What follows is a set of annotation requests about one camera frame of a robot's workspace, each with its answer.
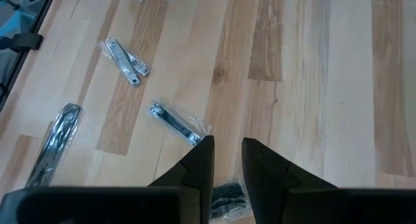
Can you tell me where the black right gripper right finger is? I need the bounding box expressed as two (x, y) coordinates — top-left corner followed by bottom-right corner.
(241, 137), (416, 224)

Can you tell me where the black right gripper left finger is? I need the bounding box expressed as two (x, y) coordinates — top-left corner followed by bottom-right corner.
(0, 134), (216, 224)

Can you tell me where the black comb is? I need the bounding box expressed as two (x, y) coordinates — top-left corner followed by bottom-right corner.
(25, 103), (84, 188)
(209, 181), (253, 223)

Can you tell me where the silver nail clipper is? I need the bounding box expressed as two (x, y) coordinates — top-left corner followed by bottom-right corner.
(104, 38), (142, 88)
(146, 99), (211, 147)
(125, 50), (151, 77)

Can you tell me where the small black edge clamp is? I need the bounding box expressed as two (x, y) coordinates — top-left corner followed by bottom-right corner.
(0, 32), (44, 53)

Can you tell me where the black aluminium table frame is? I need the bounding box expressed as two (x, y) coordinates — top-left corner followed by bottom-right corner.
(0, 0), (59, 112)

